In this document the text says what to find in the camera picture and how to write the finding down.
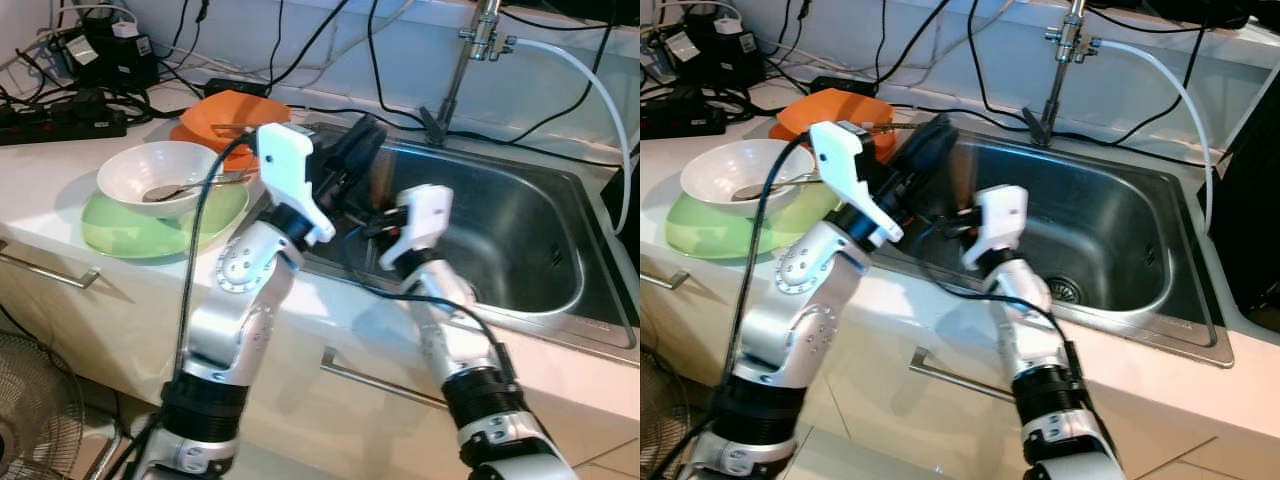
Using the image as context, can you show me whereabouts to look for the stainless steel sink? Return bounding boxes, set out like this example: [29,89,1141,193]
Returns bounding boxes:
[880,125,1237,369]
[300,125,637,353]

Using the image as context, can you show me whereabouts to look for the black appliance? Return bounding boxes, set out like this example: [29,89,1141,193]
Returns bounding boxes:
[600,150,641,241]
[1205,95,1280,337]

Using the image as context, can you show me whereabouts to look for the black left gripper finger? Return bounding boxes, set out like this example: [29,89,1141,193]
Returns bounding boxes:
[925,152,967,207]
[362,150,393,207]
[340,113,389,161]
[903,113,959,161]

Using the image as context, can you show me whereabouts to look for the metal spoon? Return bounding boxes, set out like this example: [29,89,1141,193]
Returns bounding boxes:
[730,172,831,202]
[143,172,257,203]

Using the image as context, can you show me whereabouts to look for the white bowl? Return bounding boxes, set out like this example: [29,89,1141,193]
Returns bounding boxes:
[97,141,222,219]
[681,139,817,219]

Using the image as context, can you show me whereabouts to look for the black power strip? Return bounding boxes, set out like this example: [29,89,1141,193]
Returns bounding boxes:
[0,100,129,147]
[640,90,727,140]

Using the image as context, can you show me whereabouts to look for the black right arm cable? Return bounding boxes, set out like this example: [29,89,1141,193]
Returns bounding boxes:
[340,235,517,377]
[925,230,1087,377]

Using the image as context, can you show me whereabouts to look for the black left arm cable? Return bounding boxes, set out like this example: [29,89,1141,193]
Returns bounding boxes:
[724,130,816,393]
[174,130,263,387]

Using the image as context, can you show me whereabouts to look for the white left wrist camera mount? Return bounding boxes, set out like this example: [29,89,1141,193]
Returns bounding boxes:
[257,123,336,246]
[808,120,904,249]

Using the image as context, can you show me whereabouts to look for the light green plate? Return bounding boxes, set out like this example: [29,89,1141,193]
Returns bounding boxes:
[665,185,841,260]
[81,180,251,261]

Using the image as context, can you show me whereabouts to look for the silver drawer handle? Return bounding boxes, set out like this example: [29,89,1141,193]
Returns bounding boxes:
[0,240,102,292]
[640,266,692,292]
[320,346,451,412]
[908,346,1023,407]

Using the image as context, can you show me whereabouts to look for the metal floor fan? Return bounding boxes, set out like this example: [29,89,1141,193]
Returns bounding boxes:
[640,345,693,480]
[0,330,87,480]

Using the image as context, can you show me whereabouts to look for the chrome faucet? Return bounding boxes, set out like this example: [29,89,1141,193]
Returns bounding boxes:
[420,0,517,147]
[1020,0,1103,147]

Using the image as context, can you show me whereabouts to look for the black charger box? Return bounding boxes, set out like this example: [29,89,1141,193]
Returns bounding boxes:
[55,15,161,91]
[655,15,767,89]

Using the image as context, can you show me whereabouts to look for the black power cable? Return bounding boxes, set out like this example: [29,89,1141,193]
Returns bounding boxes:
[510,25,607,143]
[1110,25,1207,147]
[964,0,1041,128]
[870,0,951,89]
[265,0,353,91]
[364,0,441,128]

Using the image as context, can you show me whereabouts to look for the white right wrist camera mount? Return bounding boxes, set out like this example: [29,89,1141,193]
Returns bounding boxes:
[962,185,1029,271]
[380,185,453,271]

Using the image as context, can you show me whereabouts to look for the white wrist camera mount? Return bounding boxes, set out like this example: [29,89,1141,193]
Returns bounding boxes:
[380,185,453,271]
[808,120,904,249]
[962,185,1029,271]
[257,123,336,246]

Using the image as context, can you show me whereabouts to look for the white hose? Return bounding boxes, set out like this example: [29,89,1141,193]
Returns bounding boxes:
[505,38,634,237]
[1095,38,1217,237]

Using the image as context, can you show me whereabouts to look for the small black power adapter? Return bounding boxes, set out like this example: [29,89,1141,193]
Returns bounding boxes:
[810,76,877,98]
[205,79,269,100]

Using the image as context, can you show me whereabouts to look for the orange plastic bowl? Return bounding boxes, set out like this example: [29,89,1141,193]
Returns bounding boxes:
[170,90,293,173]
[768,88,897,163]

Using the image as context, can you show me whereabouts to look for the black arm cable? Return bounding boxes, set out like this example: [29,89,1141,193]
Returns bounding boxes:
[174,130,263,387]
[340,235,517,377]
[724,130,816,393]
[925,230,1087,377]

